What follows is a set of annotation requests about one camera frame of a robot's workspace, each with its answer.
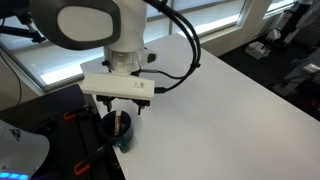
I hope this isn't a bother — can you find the dark blue enamel cup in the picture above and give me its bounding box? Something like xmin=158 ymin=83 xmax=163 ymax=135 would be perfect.
xmin=99 ymin=110 xmax=135 ymax=154

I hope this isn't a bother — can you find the black cable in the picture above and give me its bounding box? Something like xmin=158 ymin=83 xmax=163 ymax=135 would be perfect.
xmin=131 ymin=0 xmax=198 ymax=81
xmin=153 ymin=0 xmax=202 ymax=94

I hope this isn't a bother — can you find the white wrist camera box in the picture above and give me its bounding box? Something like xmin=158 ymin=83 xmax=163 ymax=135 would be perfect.
xmin=80 ymin=72 xmax=156 ymax=100

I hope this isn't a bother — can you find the window with white frame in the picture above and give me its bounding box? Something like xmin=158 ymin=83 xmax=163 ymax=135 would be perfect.
xmin=0 ymin=0 xmax=298 ymax=93

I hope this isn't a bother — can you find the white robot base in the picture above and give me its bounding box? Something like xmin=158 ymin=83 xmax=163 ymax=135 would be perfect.
xmin=0 ymin=119 xmax=51 ymax=180

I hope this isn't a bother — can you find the grey equipment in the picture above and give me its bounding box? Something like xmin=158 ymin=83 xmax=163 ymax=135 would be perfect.
xmin=273 ymin=49 xmax=320 ymax=98

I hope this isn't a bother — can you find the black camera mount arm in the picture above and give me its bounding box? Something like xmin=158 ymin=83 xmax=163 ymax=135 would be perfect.
xmin=0 ymin=0 xmax=48 ymax=44

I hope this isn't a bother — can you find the black equipment stand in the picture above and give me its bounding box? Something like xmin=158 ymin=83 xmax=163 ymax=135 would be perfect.
xmin=281 ymin=0 xmax=313 ymax=51

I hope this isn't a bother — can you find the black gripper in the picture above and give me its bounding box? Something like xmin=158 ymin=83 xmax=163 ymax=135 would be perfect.
xmin=96 ymin=94 xmax=151 ymax=116

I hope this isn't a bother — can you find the white floor device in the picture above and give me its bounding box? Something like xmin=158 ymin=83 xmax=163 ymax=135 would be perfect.
xmin=244 ymin=40 xmax=272 ymax=61

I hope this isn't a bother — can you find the black clamp with orange handles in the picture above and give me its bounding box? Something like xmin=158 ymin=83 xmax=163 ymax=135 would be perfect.
xmin=73 ymin=143 xmax=116 ymax=177
xmin=63 ymin=103 xmax=96 ymax=122

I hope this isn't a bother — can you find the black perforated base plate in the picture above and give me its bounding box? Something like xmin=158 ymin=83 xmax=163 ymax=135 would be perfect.
xmin=0 ymin=83 xmax=126 ymax=180

